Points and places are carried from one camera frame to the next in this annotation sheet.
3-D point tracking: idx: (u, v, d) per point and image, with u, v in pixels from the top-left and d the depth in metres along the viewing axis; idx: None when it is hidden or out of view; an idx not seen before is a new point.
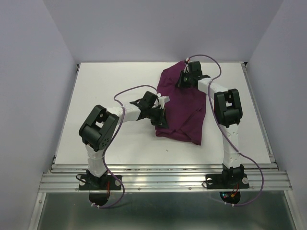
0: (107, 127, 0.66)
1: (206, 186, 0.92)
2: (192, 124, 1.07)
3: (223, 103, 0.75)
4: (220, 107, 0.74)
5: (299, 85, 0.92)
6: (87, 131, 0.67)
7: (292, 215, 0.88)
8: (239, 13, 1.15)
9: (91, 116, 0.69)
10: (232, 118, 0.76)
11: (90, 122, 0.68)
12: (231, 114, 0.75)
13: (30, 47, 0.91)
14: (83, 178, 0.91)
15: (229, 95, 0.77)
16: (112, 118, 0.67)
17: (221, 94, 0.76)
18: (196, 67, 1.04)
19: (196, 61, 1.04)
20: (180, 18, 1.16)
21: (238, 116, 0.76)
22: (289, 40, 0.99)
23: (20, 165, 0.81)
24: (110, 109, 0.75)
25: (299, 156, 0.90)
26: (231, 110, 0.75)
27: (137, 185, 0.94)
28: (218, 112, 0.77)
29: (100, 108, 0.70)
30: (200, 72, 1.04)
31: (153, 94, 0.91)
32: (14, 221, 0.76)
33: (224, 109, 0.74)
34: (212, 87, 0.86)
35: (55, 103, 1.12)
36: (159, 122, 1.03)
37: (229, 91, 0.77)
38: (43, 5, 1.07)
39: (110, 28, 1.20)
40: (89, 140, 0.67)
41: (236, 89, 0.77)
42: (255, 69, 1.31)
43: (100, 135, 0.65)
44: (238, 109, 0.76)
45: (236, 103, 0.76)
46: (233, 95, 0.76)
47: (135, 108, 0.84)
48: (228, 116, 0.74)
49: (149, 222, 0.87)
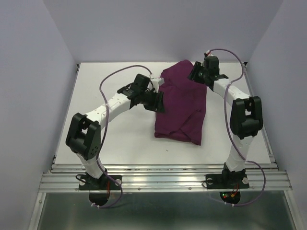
0: (90, 137, 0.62)
1: (206, 186, 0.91)
2: (192, 124, 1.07)
3: (242, 112, 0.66)
4: (239, 116, 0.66)
5: (299, 85, 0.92)
6: (73, 143, 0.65)
7: (292, 215, 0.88)
8: (239, 13, 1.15)
9: (72, 127, 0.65)
10: (250, 130, 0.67)
11: (74, 134, 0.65)
12: (250, 126, 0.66)
13: (30, 47, 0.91)
14: (83, 179, 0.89)
15: (249, 103, 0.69)
16: (94, 126, 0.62)
17: (242, 101, 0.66)
18: (214, 64, 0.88)
19: (215, 57, 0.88)
20: (180, 18, 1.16)
21: (257, 128, 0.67)
22: (290, 40, 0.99)
23: (19, 165, 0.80)
24: (91, 114, 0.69)
25: (299, 156, 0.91)
26: (250, 121, 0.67)
27: (136, 185, 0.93)
28: (235, 122, 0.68)
29: (80, 117, 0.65)
30: (218, 69, 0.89)
31: (146, 77, 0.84)
32: (14, 221, 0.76)
33: (243, 119, 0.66)
34: (230, 92, 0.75)
35: (55, 103, 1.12)
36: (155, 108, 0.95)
37: (249, 98, 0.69)
38: (43, 5, 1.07)
39: (110, 28, 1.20)
40: (78, 150, 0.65)
41: (258, 97, 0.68)
42: (256, 70, 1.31)
43: (87, 146, 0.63)
44: (258, 121, 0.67)
45: (256, 113, 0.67)
46: (254, 104, 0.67)
47: (123, 101, 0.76)
48: (245, 128, 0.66)
49: (149, 222, 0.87)
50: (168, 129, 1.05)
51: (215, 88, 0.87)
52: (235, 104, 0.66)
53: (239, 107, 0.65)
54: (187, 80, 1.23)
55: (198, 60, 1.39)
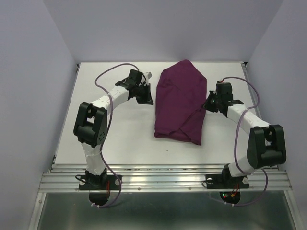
0: (99, 122, 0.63)
1: (206, 186, 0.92)
2: (192, 125, 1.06)
3: (263, 143, 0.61)
4: (259, 146, 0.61)
5: (299, 85, 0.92)
6: (80, 131, 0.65)
7: (292, 215, 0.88)
8: (239, 13, 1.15)
9: (79, 114, 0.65)
10: (270, 162, 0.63)
11: (81, 122, 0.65)
12: (271, 157, 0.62)
13: (30, 47, 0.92)
14: (83, 179, 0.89)
15: (269, 132, 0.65)
16: (101, 111, 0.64)
17: (262, 130, 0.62)
18: (227, 90, 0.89)
19: (227, 83, 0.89)
20: (180, 17, 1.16)
21: (278, 160, 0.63)
22: (290, 39, 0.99)
23: (19, 165, 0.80)
24: (96, 102, 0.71)
25: (299, 156, 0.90)
26: (271, 152, 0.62)
27: (136, 185, 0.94)
28: (254, 152, 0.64)
29: (87, 105, 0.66)
30: (231, 95, 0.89)
31: (139, 71, 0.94)
32: (14, 221, 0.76)
33: (264, 150, 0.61)
34: (247, 118, 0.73)
35: (55, 103, 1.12)
36: (148, 99, 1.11)
37: (269, 127, 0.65)
38: (43, 5, 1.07)
39: (111, 28, 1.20)
40: (86, 138, 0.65)
41: (280, 126, 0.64)
42: (256, 69, 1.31)
43: (95, 131, 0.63)
44: (280, 153, 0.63)
45: (278, 144, 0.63)
46: (276, 133, 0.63)
47: (122, 91, 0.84)
48: (265, 160, 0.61)
49: (150, 222, 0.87)
50: (168, 130, 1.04)
51: (229, 114, 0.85)
52: (254, 133, 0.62)
53: (259, 136, 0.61)
54: (187, 81, 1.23)
55: (197, 60, 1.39)
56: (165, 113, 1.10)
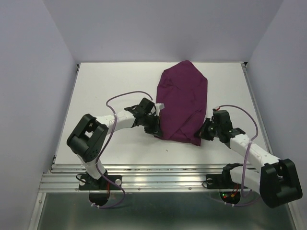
0: (95, 138, 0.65)
1: (206, 186, 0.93)
2: (192, 124, 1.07)
3: (276, 181, 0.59)
4: (272, 186, 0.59)
5: (299, 85, 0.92)
6: (75, 142, 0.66)
7: (292, 215, 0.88)
8: (239, 13, 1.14)
9: (79, 125, 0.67)
10: (286, 200, 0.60)
11: (78, 132, 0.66)
12: (287, 196, 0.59)
13: (30, 47, 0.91)
14: (83, 178, 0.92)
15: (279, 166, 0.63)
16: (101, 128, 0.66)
17: (272, 168, 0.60)
18: (226, 119, 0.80)
19: (225, 112, 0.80)
20: (180, 17, 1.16)
21: (295, 196, 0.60)
22: (290, 40, 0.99)
23: (19, 165, 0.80)
24: (100, 119, 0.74)
25: (299, 157, 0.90)
26: (286, 189, 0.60)
27: (136, 185, 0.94)
28: (267, 191, 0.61)
29: (90, 118, 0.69)
30: (230, 124, 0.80)
31: (150, 101, 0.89)
32: (13, 221, 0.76)
33: (278, 189, 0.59)
34: (253, 153, 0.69)
35: (55, 104, 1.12)
36: (155, 130, 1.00)
37: (279, 162, 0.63)
38: (43, 5, 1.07)
39: (111, 27, 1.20)
40: (77, 151, 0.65)
41: (291, 161, 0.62)
42: (256, 70, 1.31)
43: (88, 146, 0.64)
44: (295, 189, 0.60)
45: (292, 180, 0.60)
46: (287, 169, 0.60)
47: (128, 116, 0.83)
48: (280, 199, 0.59)
49: (150, 222, 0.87)
50: (168, 131, 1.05)
51: (233, 145, 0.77)
52: (265, 172, 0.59)
53: (272, 175, 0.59)
54: (187, 81, 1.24)
55: (197, 60, 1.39)
56: (165, 114, 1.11)
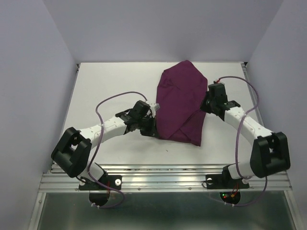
0: (77, 155, 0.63)
1: (206, 186, 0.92)
2: (192, 124, 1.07)
3: (267, 154, 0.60)
4: (263, 158, 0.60)
5: (299, 85, 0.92)
6: (59, 157, 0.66)
7: (292, 215, 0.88)
8: (239, 13, 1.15)
9: (62, 141, 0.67)
10: (274, 171, 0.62)
11: (61, 148, 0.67)
12: (276, 167, 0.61)
13: (30, 47, 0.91)
14: (83, 179, 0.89)
15: (272, 139, 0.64)
16: (83, 143, 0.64)
17: (265, 140, 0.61)
18: (220, 92, 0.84)
19: (220, 85, 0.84)
20: (180, 17, 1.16)
21: (282, 168, 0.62)
22: (290, 40, 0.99)
23: (19, 165, 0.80)
24: (85, 130, 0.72)
25: (299, 157, 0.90)
26: (276, 161, 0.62)
27: (136, 184, 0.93)
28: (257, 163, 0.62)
29: (72, 132, 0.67)
30: (225, 97, 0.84)
31: (146, 105, 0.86)
32: (13, 221, 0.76)
33: (268, 160, 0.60)
34: (248, 125, 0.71)
35: (54, 103, 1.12)
36: (151, 132, 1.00)
37: (272, 135, 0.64)
38: (43, 5, 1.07)
39: (111, 28, 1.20)
40: (62, 166, 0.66)
41: (283, 134, 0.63)
42: (256, 70, 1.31)
43: (71, 164, 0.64)
44: (284, 161, 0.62)
45: (282, 152, 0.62)
46: (279, 142, 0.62)
47: (118, 124, 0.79)
48: (269, 170, 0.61)
49: (150, 222, 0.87)
50: (169, 131, 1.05)
51: (226, 116, 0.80)
52: (259, 145, 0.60)
53: (264, 148, 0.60)
54: (186, 81, 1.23)
55: (197, 60, 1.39)
56: (165, 114, 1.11)
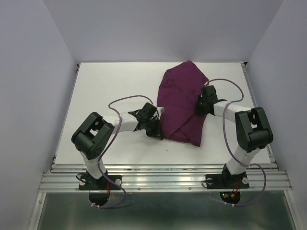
0: (100, 135, 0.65)
1: (206, 186, 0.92)
2: (192, 125, 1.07)
3: (247, 125, 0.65)
4: (245, 129, 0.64)
5: (299, 85, 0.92)
6: (79, 138, 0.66)
7: (292, 215, 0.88)
8: (239, 13, 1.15)
9: (86, 122, 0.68)
10: (260, 143, 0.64)
11: (84, 130, 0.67)
12: (260, 137, 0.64)
13: (30, 47, 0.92)
14: (83, 179, 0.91)
15: (253, 115, 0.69)
16: (108, 126, 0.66)
17: (244, 114, 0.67)
18: (211, 92, 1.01)
19: (210, 86, 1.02)
20: (180, 17, 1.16)
21: (267, 140, 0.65)
22: (290, 40, 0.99)
23: (19, 165, 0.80)
24: (107, 119, 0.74)
25: (299, 157, 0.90)
26: (259, 132, 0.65)
27: (137, 185, 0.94)
28: (242, 135, 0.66)
29: (97, 116, 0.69)
30: (215, 96, 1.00)
31: (153, 106, 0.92)
32: (13, 221, 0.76)
33: (250, 129, 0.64)
34: (231, 108, 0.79)
35: (55, 103, 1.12)
36: (156, 133, 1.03)
37: (252, 110, 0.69)
38: (43, 6, 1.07)
39: (111, 28, 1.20)
40: (82, 147, 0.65)
41: (261, 108, 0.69)
42: (256, 70, 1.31)
43: (92, 143, 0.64)
44: (267, 132, 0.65)
45: (263, 123, 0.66)
46: (258, 115, 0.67)
47: (132, 119, 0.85)
48: (254, 140, 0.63)
49: (150, 222, 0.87)
50: (168, 130, 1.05)
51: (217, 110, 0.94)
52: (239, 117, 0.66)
53: (242, 118, 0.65)
54: (192, 82, 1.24)
55: (197, 60, 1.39)
56: (166, 112, 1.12)
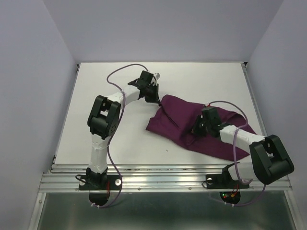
0: (111, 115, 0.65)
1: (206, 186, 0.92)
2: (172, 128, 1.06)
3: (265, 157, 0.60)
4: (263, 163, 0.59)
5: (299, 85, 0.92)
6: (94, 121, 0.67)
7: (292, 215, 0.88)
8: (239, 13, 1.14)
9: (94, 107, 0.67)
10: (280, 175, 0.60)
11: (96, 113, 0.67)
12: (279, 169, 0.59)
13: (30, 47, 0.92)
14: (83, 179, 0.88)
15: (267, 143, 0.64)
16: (115, 105, 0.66)
17: (260, 145, 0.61)
18: (214, 115, 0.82)
19: (212, 108, 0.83)
20: (180, 17, 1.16)
21: (288, 170, 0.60)
22: (290, 40, 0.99)
23: (19, 165, 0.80)
24: (112, 97, 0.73)
25: (299, 156, 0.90)
26: (278, 165, 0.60)
27: (137, 185, 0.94)
28: (259, 169, 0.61)
29: (102, 98, 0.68)
30: (219, 119, 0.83)
31: (150, 73, 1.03)
32: (13, 221, 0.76)
33: (268, 163, 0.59)
34: (242, 137, 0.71)
35: (55, 104, 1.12)
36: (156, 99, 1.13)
37: (265, 138, 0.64)
38: (43, 6, 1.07)
39: (111, 28, 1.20)
40: (99, 129, 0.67)
41: (276, 135, 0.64)
42: (256, 70, 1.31)
43: (108, 123, 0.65)
44: (287, 161, 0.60)
45: (281, 154, 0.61)
46: (275, 144, 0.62)
47: (134, 89, 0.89)
48: (274, 174, 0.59)
49: (149, 222, 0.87)
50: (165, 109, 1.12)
51: (222, 136, 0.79)
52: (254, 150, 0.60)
53: (260, 151, 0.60)
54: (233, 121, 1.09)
55: (197, 60, 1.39)
56: (180, 102, 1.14)
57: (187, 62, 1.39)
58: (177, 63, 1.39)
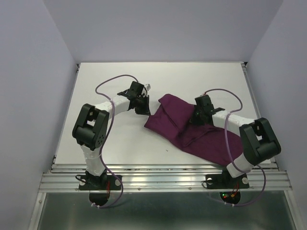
0: (99, 123, 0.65)
1: (206, 186, 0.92)
2: (170, 128, 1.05)
3: (254, 137, 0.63)
4: (252, 143, 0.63)
5: (299, 85, 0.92)
6: (80, 132, 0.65)
7: (292, 215, 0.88)
8: (239, 13, 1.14)
9: (81, 115, 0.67)
10: (267, 155, 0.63)
11: (82, 123, 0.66)
12: (266, 150, 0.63)
13: (30, 47, 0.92)
14: (83, 179, 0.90)
15: (257, 126, 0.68)
16: (103, 113, 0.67)
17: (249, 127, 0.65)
18: (206, 101, 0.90)
19: (205, 95, 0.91)
20: (180, 17, 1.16)
21: (274, 151, 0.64)
22: (290, 40, 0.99)
23: (19, 165, 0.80)
24: (100, 106, 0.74)
25: (299, 156, 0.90)
26: (266, 145, 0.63)
27: (136, 185, 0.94)
28: (248, 149, 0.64)
29: (89, 107, 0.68)
30: (212, 106, 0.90)
31: (140, 84, 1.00)
32: (13, 221, 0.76)
33: (256, 143, 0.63)
34: (232, 120, 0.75)
35: (54, 104, 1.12)
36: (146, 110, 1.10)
37: (255, 121, 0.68)
38: (43, 6, 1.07)
39: (111, 28, 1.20)
40: (85, 140, 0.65)
41: (265, 118, 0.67)
42: (256, 70, 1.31)
43: (94, 133, 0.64)
44: (274, 143, 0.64)
45: (269, 135, 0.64)
46: (263, 126, 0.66)
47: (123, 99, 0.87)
48: (262, 154, 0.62)
49: (150, 222, 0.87)
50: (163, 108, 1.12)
51: (215, 122, 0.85)
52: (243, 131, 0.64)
53: (248, 132, 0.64)
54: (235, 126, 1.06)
55: (197, 60, 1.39)
56: (181, 102, 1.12)
57: (187, 62, 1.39)
58: (177, 63, 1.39)
